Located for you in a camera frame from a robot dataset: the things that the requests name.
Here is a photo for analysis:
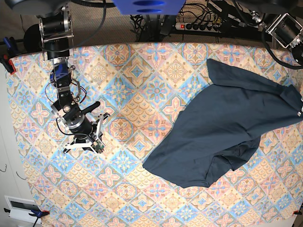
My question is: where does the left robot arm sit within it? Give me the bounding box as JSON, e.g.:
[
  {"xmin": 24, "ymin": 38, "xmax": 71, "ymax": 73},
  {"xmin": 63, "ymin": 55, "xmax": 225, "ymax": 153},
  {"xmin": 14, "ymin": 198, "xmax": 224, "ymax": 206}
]
[{"xmin": 233, "ymin": 0, "xmax": 303, "ymax": 70}]

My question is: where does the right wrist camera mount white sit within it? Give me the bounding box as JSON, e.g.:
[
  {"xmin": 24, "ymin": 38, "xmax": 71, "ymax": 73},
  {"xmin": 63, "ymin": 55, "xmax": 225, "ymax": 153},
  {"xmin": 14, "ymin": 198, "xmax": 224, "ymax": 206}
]
[{"xmin": 63, "ymin": 113, "xmax": 110, "ymax": 153}]

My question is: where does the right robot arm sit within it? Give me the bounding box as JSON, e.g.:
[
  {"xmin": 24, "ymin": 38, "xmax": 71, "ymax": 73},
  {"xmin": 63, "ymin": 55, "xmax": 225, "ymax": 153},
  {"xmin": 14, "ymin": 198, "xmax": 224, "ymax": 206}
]
[{"xmin": 6, "ymin": 0, "xmax": 102, "ymax": 147}]

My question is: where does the dark navy t-shirt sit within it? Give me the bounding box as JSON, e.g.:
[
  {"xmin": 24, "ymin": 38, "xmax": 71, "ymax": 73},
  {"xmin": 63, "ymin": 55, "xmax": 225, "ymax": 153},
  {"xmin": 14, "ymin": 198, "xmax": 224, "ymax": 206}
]
[{"xmin": 143, "ymin": 59, "xmax": 303, "ymax": 188}]

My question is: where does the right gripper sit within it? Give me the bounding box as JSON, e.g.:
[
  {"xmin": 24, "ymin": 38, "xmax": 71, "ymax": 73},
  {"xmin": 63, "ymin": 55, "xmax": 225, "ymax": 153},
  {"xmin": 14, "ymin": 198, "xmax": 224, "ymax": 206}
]
[{"xmin": 56, "ymin": 106, "xmax": 99, "ymax": 142}]

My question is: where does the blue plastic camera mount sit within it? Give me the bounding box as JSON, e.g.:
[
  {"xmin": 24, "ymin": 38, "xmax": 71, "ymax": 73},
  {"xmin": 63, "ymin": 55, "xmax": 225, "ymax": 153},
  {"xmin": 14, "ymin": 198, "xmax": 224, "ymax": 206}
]
[{"xmin": 113, "ymin": 0, "xmax": 186, "ymax": 15}]

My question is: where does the patterned colourful tablecloth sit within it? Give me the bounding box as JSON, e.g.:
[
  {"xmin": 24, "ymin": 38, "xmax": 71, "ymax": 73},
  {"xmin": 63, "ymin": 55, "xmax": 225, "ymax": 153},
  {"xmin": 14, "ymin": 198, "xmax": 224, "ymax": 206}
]
[{"xmin": 6, "ymin": 43, "xmax": 303, "ymax": 227}]

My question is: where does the red black clamp upper left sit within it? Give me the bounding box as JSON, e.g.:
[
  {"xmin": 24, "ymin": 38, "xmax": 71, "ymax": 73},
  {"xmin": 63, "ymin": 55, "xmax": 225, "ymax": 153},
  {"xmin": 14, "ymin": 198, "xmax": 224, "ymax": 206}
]
[{"xmin": 0, "ymin": 37, "xmax": 18, "ymax": 75}]

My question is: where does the blue clamp lower left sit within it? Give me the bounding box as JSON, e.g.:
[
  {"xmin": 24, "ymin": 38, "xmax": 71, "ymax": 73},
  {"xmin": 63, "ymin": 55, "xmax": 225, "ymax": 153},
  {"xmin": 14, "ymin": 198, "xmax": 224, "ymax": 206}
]
[{"xmin": 3, "ymin": 207, "xmax": 50, "ymax": 225}]

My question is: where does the black round stool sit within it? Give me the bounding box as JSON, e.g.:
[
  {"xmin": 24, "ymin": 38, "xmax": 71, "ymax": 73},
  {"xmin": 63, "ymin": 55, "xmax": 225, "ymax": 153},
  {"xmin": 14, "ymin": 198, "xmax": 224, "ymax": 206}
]
[{"xmin": 23, "ymin": 24, "xmax": 42, "ymax": 53}]

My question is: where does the white power strip red switch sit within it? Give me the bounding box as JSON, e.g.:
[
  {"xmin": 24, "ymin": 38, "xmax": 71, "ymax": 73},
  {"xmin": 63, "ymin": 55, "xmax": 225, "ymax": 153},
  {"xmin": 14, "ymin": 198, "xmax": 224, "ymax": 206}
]
[{"xmin": 175, "ymin": 22, "xmax": 219, "ymax": 33}]

